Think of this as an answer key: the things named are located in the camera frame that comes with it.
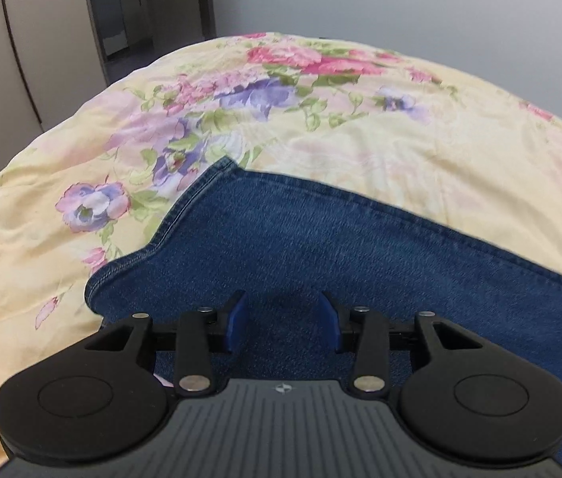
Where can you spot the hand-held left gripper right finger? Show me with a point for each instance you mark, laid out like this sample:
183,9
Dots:
328,321

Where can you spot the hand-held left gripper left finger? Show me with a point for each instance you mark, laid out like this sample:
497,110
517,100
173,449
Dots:
234,321

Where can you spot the blue denim pants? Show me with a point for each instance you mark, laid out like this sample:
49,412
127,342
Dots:
311,239

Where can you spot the floral yellow blanket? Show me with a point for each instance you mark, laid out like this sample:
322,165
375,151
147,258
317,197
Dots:
410,144

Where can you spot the hallway cabinet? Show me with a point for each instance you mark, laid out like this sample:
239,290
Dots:
134,5

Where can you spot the beige wardrobe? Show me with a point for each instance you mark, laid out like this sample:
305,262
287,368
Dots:
37,35

